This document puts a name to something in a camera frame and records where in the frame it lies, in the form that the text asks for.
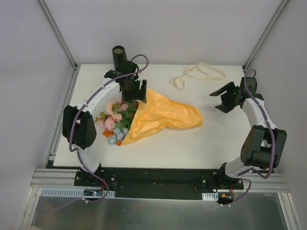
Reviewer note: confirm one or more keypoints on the left white cable duct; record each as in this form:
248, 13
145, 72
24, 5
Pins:
76, 193

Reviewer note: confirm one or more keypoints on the front aluminium rail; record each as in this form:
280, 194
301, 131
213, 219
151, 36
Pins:
64, 178

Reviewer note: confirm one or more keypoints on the right aluminium frame post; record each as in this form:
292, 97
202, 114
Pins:
267, 30

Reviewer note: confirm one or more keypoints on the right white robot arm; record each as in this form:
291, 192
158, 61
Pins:
262, 150

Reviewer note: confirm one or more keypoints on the cream lace ribbon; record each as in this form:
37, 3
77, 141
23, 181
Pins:
201, 72

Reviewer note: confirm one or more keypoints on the left aluminium frame post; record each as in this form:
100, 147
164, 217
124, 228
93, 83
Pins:
58, 35

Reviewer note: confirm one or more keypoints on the aluminium frame post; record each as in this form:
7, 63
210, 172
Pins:
58, 35
267, 30

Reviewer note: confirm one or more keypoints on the pink and blue flower bouquet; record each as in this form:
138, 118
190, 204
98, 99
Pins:
116, 120

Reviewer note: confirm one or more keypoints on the white cable duct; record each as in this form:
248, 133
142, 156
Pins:
76, 193
210, 196

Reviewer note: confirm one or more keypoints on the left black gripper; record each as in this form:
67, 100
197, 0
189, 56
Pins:
133, 93

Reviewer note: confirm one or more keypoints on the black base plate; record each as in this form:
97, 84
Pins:
180, 184

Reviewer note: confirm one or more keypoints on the orange wrapping paper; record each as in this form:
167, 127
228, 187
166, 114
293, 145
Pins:
158, 113

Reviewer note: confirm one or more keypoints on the right white cable duct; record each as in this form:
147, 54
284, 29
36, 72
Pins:
210, 196

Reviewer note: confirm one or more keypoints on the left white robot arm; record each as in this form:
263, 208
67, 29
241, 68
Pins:
78, 125

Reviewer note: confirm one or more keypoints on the black conical vase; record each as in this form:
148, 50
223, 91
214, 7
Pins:
120, 60

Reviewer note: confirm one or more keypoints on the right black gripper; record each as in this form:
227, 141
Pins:
230, 98

